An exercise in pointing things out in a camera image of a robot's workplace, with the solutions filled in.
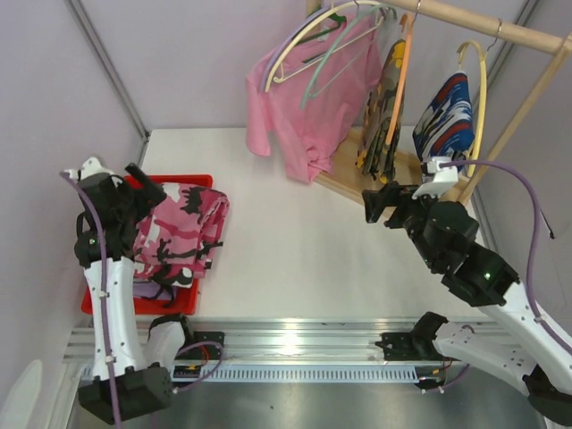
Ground green yellow camouflage trousers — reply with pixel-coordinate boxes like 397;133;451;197
356;39;407;185

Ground pink camouflage trousers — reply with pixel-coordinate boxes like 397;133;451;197
134;182;230;288

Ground orange hanger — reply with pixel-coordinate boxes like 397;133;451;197
384;13;414;147

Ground mint green hanger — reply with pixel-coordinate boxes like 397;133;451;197
299;4;397;111

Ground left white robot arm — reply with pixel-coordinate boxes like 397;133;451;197
69;156;195;427

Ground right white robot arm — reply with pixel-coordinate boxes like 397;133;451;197
362;182;571;426

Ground lilac hanger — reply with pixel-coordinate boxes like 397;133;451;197
263;0;390;93

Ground cream hanger left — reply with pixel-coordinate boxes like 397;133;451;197
257;1;391;93

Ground cream hanger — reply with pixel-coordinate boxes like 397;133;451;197
457;40;488;161
257;1;391;93

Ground cream hanger right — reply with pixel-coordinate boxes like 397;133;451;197
457;40;488;161

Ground dark green hanger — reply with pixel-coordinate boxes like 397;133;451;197
294;12;348;46

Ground wooden clothes rack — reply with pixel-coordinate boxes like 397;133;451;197
315;1;571;204

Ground blue red white shorts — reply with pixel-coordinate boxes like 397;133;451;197
412;71;475;161

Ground red plastic bin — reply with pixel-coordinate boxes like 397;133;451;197
80;174;215;316

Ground pink t-shirt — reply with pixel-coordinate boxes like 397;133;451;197
246;42;382;183

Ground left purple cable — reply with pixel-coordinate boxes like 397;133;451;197
60;172;224;429

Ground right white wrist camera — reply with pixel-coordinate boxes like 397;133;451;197
412;156;458;200

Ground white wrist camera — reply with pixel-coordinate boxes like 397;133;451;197
61;156;114;184
412;156;458;200

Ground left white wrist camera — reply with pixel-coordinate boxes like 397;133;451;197
61;156;114;184

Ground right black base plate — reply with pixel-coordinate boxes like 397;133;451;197
374;332;456;362

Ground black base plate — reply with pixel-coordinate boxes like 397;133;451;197
176;331;225;361
374;332;456;362

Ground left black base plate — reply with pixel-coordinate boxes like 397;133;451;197
176;331;225;361

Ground aluminium mounting rail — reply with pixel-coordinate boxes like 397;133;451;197
62;316;551;367

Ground white slotted cable duct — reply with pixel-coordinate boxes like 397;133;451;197
171;364;419;383

